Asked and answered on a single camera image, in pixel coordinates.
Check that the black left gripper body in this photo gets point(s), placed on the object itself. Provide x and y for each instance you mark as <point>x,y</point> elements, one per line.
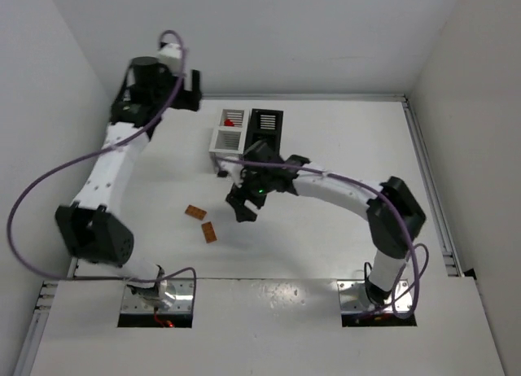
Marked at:
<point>189,94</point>

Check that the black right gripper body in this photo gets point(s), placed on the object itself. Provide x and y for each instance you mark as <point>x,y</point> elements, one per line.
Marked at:
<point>246,195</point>

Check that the brown lego plate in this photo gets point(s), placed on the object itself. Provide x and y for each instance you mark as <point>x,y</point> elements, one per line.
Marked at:
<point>195,212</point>
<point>209,232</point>

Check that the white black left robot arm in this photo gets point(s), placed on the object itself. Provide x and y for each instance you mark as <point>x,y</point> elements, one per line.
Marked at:
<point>90,226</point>

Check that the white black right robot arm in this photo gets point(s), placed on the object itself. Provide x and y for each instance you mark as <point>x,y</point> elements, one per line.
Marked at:
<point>393,214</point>

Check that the white slatted container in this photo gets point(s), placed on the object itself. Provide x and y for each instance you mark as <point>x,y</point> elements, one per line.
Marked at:
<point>228,141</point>

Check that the black slatted container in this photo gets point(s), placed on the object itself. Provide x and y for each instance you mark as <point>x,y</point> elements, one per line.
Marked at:
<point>266,125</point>

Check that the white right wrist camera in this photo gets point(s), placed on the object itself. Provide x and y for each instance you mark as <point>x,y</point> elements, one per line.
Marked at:
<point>230,167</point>

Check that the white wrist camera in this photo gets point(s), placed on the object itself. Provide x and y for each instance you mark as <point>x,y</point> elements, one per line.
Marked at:
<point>171,54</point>
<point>230,167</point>

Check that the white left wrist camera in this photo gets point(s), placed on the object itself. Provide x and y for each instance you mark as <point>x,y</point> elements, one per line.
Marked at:
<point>171,54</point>

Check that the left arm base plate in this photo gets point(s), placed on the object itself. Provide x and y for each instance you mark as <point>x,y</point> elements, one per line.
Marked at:
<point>170,297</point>

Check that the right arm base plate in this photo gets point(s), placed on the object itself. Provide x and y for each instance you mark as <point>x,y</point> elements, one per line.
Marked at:
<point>355,298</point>

